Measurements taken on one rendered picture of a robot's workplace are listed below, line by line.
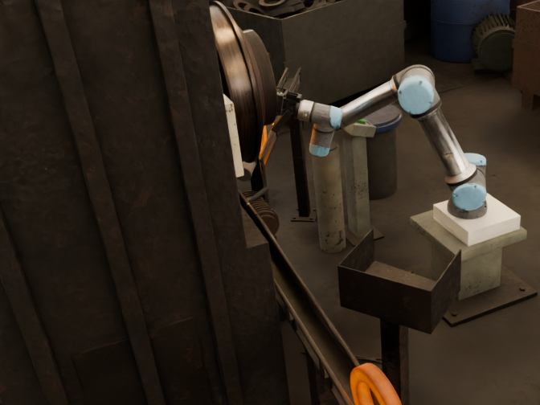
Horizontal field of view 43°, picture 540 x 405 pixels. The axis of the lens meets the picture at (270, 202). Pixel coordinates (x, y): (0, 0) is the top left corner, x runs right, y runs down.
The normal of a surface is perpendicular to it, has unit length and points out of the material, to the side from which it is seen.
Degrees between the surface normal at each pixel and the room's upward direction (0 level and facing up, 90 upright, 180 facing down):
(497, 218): 2
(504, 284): 0
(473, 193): 97
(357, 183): 90
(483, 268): 90
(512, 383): 0
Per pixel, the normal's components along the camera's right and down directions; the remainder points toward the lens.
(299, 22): 0.58, 0.34
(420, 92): -0.31, 0.40
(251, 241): -0.11, -0.86
